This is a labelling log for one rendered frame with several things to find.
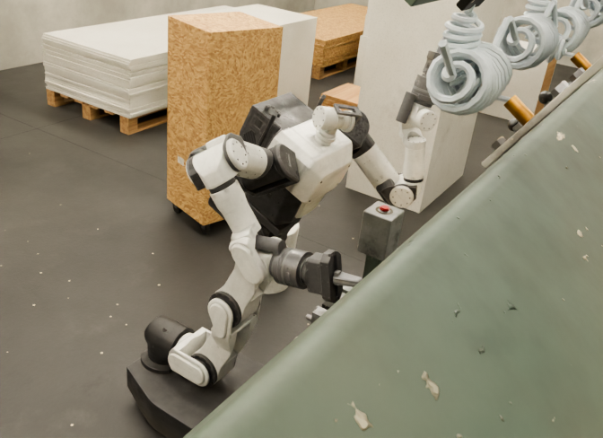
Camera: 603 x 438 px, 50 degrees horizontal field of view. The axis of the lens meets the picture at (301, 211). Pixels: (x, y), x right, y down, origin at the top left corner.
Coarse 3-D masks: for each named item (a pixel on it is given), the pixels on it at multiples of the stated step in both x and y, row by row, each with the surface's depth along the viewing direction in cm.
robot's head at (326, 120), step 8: (320, 112) 181; (328, 112) 180; (312, 120) 185; (320, 120) 181; (328, 120) 180; (336, 120) 182; (344, 120) 184; (352, 120) 185; (320, 128) 182; (328, 128) 183; (336, 128) 185; (344, 128) 186; (328, 136) 186
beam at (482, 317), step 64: (576, 128) 27; (512, 192) 21; (576, 192) 23; (448, 256) 16; (512, 256) 18; (576, 256) 20; (320, 320) 14; (384, 320) 14; (448, 320) 15; (512, 320) 16; (576, 320) 18; (256, 384) 11; (320, 384) 12; (384, 384) 13; (448, 384) 14; (512, 384) 15; (576, 384) 16
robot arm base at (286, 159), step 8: (280, 144) 174; (272, 152) 172; (280, 152) 171; (288, 152) 176; (280, 160) 170; (288, 160) 174; (280, 168) 170; (288, 168) 173; (296, 168) 178; (288, 176) 173; (296, 176) 176; (240, 184) 175; (272, 184) 179; (280, 184) 178; (288, 184) 178; (248, 192) 178; (256, 192) 181; (264, 192) 180
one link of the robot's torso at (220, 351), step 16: (208, 304) 231; (224, 304) 226; (224, 320) 228; (256, 320) 245; (224, 336) 231; (240, 336) 247; (208, 352) 247; (224, 352) 241; (208, 368) 247; (224, 368) 250; (208, 384) 251
